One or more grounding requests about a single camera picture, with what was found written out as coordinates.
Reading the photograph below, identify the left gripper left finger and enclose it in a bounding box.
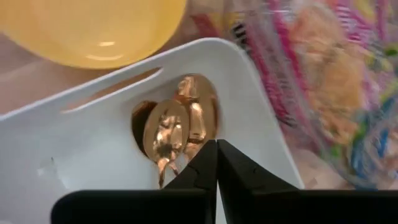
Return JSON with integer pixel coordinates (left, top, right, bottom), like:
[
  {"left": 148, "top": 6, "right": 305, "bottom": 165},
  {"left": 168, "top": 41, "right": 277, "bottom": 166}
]
[{"left": 51, "top": 139, "right": 218, "bottom": 224}]

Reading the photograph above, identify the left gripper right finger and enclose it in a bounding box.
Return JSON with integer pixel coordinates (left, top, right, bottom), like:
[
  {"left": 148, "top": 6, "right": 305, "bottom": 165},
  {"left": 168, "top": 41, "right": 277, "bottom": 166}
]
[{"left": 217, "top": 139, "right": 398, "bottom": 224}]

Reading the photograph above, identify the gold spoon green handle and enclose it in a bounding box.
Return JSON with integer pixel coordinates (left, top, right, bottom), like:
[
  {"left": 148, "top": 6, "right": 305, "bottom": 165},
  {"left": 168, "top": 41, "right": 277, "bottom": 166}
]
[
  {"left": 175, "top": 73, "right": 220, "bottom": 162},
  {"left": 142, "top": 98, "right": 191, "bottom": 189},
  {"left": 131, "top": 100, "right": 159, "bottom": 158}
]

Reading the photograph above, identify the red yellow noodle packet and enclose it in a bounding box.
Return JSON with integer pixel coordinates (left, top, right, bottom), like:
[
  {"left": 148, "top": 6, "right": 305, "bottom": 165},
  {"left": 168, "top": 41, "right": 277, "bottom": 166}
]
[{"left": 189, "top": 0, "right": 398, "bottom": 190}]

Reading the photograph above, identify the white plastic tray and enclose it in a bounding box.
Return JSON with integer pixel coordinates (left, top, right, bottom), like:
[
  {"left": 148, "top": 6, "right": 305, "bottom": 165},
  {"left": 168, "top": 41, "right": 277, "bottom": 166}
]
[{"left": 0, "top": 37, "right": 305, "bottom": 224}]

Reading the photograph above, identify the yellow plastic bowl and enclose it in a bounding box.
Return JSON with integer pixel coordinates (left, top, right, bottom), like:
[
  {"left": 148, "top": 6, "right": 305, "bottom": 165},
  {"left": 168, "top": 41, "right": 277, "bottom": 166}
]
[{"left": 0, "top": 0, "right": 187, "bottom": 70}]

